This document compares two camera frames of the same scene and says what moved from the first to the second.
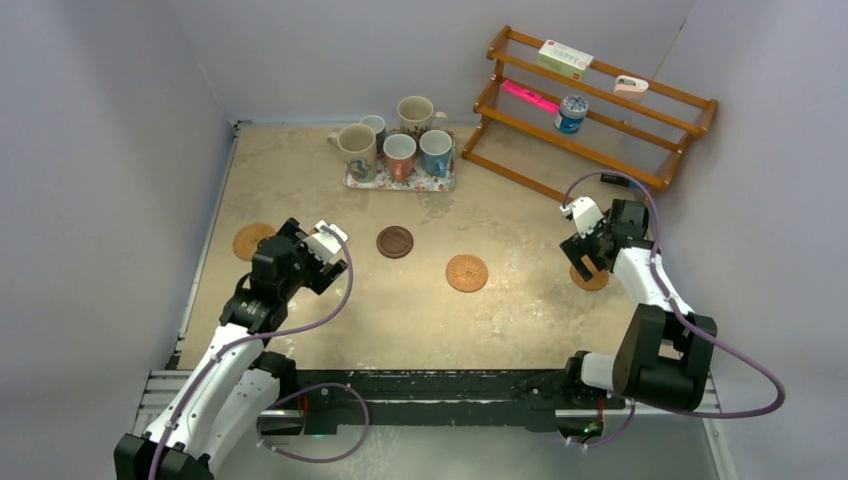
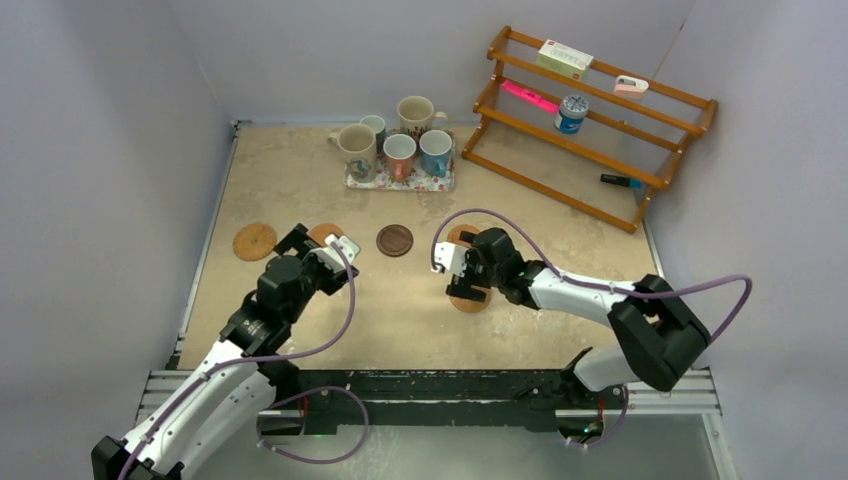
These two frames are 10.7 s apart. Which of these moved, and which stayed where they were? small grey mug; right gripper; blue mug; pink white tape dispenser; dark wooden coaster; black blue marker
Moved: right gripper
Stayed: small grey mug; blue mug; dark wooden coaster; black blue marker; pink white tape dispenser
